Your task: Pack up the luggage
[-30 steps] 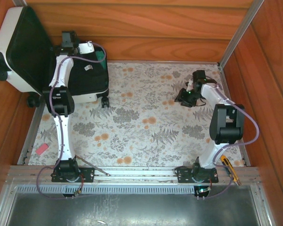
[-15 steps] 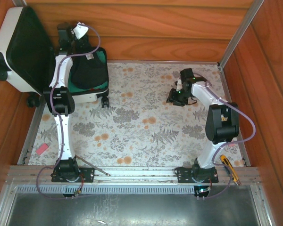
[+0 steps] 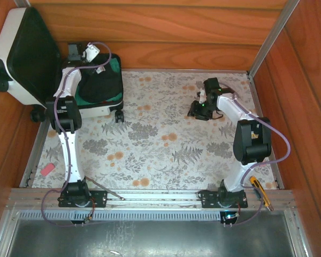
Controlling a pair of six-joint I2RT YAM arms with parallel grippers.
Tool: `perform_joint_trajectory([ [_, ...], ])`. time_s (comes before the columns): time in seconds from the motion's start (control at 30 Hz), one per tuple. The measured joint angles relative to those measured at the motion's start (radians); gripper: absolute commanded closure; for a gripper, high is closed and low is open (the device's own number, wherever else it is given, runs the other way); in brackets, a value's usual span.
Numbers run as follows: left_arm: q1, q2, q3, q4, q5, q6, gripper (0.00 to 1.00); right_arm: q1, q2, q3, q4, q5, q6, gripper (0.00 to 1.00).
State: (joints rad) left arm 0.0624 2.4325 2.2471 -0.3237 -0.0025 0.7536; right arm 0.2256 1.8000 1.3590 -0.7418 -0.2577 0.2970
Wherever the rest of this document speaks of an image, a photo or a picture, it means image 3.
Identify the black t-shirt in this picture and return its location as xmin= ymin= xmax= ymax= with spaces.
xmin=78 ymin=53 xmax=120 ymax=104

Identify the green garment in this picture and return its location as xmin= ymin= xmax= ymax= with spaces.
xmin=77 ymin=56 xmax=123 ymax=105

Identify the white hard-shell suitcase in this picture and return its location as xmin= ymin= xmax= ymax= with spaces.
xmin=0 ymin=6 xmax=125 ymax=124

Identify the floral tablecloth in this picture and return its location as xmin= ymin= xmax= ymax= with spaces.
xmin=32 ymin=70 xmax=279 ymax=190

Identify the yellow utility knife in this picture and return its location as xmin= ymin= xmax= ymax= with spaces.
xmin=249 ymin=176 xmax=274 ymax=212

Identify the small circuit board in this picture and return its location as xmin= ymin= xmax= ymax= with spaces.
xmin=221 ymin=210 xmax=241 ymax=228
xmin=81 ymin=213 xmax=96 ymax=225

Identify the thin metal rod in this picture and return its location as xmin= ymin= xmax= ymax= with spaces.
xmin=86 ymin=177 xmax=125 ymax=201

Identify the pink eraser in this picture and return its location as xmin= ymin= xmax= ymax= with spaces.
xmin=39 ymin=163 xmax=56 ymax=177

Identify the galvanised metal sheet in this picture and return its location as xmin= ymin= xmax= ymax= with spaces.
xmin=0 ymin=218 xmax=311 ymax=257

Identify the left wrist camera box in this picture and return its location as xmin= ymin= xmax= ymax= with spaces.
xmin=83 ymin=42 xmax=101 ymax=63

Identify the aluminium back rail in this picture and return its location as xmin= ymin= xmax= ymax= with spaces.
xmin=122 ymin=68 xmax=249 ymax=74

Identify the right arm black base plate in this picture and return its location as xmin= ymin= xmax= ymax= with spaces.
xmin=200 ymin=190 xmax=249 ymax=209

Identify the aluminium mounting rail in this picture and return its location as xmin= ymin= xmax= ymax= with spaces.
xmin=5 ymin=187 xmax=295 ymax=209

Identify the aluminium side rail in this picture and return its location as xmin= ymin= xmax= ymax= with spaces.
xmin=19 ymin=108 xmax=56 ymax=188
xmin=246 ymin=71 xmax=285 ymax=190

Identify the grey slotted cable duct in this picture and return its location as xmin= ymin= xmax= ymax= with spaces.
xmin=16 ymin=209 xmax=224 ymax=222

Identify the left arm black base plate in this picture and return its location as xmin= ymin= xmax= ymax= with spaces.
xmin=57 ymin=188 xmax=108 ymax=209

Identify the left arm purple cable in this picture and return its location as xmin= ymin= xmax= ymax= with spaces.
xmin=40 ymin=41 xmax=112 ymax=228

